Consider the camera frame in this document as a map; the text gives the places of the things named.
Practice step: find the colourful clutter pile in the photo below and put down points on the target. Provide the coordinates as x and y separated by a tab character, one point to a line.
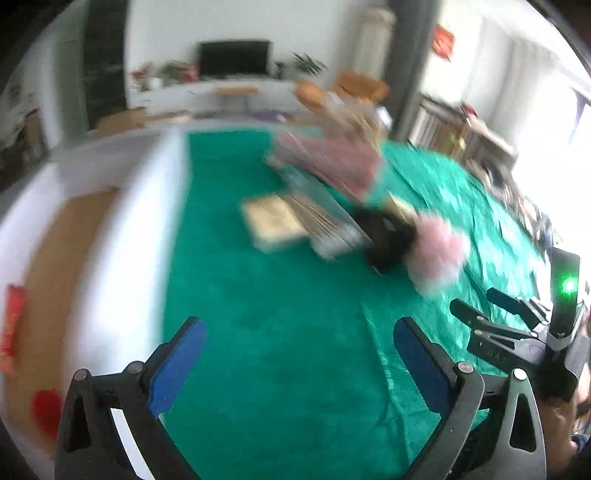
526	207

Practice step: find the green cloth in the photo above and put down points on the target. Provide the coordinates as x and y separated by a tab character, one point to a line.
277	346

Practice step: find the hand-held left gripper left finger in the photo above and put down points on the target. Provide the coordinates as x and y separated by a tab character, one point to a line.
180	364

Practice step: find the red round thing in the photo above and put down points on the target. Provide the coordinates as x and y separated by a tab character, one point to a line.
46	413

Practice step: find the white television cabinet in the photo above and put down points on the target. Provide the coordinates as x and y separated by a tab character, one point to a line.
184	94

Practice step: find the person's right hand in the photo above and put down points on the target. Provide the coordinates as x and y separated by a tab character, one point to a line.
558	429

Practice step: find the wooden bench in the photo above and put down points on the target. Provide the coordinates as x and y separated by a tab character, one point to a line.
236	91

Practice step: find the leafy green houseplant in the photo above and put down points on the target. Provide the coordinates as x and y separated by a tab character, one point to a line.
308	63

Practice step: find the wooden rack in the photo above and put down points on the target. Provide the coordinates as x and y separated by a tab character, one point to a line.
461	131

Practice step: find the cardboard box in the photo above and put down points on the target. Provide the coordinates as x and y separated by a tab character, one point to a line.
122	121

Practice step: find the orange lounge chair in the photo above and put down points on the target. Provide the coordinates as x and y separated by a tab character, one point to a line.
355	85

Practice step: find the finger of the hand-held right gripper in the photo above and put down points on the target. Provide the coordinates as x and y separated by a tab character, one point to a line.
505	299
489	334

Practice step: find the small potted plant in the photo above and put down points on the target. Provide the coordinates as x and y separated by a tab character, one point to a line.
280	68

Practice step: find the dark grey curtain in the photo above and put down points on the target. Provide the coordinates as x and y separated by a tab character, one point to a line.
415	60

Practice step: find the white storage box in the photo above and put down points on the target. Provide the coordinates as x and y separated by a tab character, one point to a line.
124	258

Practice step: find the red flower plant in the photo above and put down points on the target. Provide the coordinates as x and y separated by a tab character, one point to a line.
144	74

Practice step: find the black plastic bag bundle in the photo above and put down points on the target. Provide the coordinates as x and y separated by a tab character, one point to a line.
388	240

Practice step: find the black television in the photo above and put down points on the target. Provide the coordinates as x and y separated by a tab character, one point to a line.
234	57

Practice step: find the red packet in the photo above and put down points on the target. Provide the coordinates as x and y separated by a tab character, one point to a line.
11	327

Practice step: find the white floor air conditioner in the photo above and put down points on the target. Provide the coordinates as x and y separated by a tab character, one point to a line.
377	41

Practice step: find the green plant in red pot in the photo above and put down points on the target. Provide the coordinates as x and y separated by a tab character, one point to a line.
178	71

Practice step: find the red wall decoration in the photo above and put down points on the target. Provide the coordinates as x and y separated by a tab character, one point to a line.
443	40

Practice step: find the purple mat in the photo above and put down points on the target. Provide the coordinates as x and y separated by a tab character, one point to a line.
270	116

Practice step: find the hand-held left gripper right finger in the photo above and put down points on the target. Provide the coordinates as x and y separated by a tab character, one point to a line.
418	360

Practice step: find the pink fluffy toy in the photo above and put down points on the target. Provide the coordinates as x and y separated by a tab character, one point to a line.
438	254

